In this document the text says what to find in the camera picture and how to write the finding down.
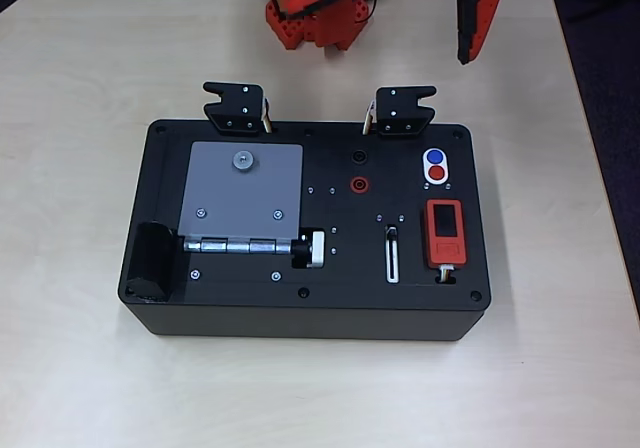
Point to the silver metal door hinge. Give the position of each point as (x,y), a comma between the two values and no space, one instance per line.
(215,245)

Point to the grey round door knob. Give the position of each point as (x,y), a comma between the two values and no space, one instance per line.
(243,160)

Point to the white slider frame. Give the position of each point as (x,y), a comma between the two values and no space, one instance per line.
(396,268)

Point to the black task board box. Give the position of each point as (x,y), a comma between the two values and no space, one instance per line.
(350,313)

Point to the black rounded post block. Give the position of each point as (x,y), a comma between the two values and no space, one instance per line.
(150,258)

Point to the red round button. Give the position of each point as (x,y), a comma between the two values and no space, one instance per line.
(437,172)

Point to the blue round button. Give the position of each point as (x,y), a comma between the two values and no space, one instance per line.
(434,156)

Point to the grey hinged door plate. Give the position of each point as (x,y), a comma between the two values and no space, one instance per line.
(225,193)

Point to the red banana socket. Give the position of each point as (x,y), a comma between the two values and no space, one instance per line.
(360,185)

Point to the red display module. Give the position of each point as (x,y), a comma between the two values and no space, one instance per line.
(447,250)

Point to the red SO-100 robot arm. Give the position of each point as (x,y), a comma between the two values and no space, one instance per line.
(330,33)

